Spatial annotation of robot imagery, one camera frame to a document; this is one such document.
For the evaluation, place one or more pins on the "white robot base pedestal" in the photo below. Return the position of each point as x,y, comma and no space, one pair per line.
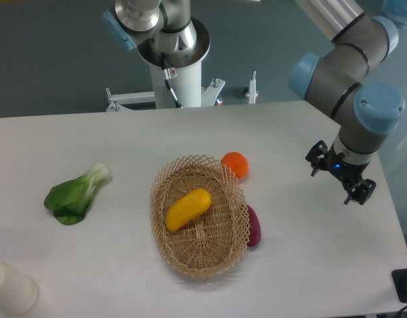
173,44

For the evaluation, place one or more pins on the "green bok choy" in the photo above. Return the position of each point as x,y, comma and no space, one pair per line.
70,200

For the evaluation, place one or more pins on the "black device at edge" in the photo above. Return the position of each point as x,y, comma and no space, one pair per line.
399,278

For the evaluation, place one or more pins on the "yellow mango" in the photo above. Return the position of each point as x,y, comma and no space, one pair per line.
187,208

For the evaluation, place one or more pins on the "blue object top right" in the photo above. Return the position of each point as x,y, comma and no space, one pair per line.
396,10

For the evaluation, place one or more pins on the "orange fruit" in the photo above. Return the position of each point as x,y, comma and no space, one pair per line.
237,162

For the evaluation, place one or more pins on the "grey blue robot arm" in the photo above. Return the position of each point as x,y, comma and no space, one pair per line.
366,113

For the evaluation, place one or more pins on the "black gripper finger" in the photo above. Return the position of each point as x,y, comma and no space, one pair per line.
317,157
359,192

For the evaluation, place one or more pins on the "purple sweet potato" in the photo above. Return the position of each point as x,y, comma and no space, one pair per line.
254,228

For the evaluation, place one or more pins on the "woven wicker basket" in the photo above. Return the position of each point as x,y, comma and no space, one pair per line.
213,242

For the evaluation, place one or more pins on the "cream cylinder bottle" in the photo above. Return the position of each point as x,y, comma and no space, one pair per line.
18,291

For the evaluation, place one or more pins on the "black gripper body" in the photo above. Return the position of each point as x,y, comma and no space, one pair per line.
348,174

